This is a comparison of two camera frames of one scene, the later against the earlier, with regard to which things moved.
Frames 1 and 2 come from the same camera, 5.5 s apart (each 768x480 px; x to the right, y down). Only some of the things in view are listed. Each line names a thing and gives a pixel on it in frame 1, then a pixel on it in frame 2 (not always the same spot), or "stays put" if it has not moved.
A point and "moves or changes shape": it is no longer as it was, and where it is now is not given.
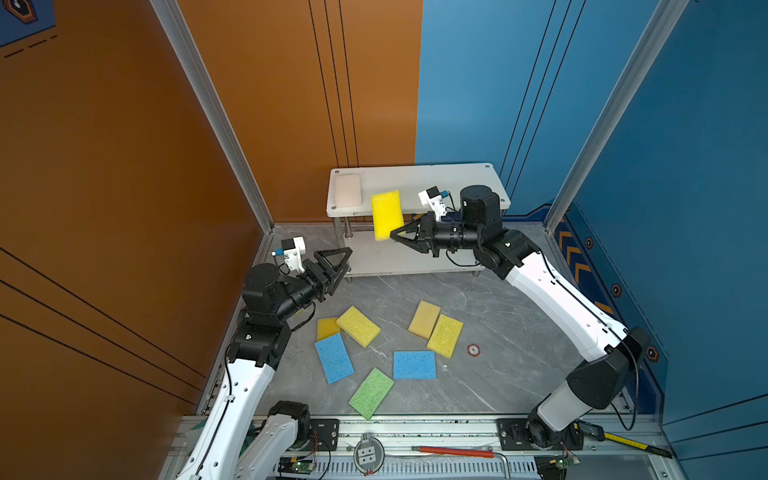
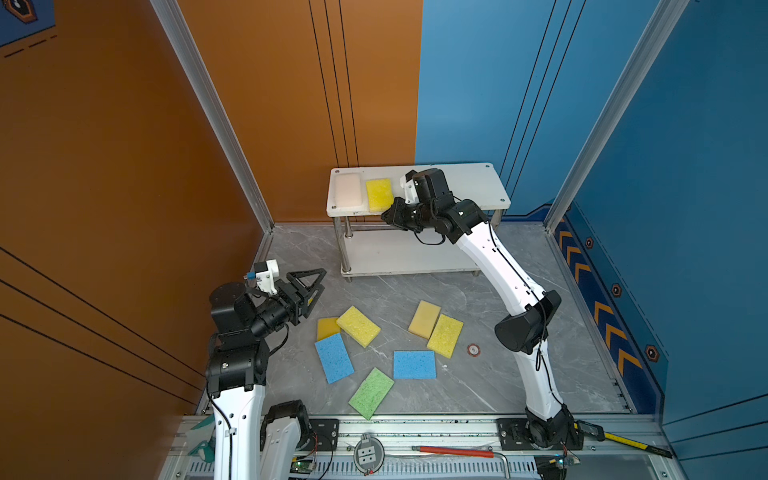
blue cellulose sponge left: [334, 359] stays put
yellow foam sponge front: [387, 214] moves or changes shape
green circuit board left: [293, 465] stays put
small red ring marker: [474, 349] stays put
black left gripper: [321, 278] to [315, 286]
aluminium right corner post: [666, 16] stays put
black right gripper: [427, 239] to [396, 218]
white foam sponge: [347, 190] stays put
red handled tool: [468, 452] stays put
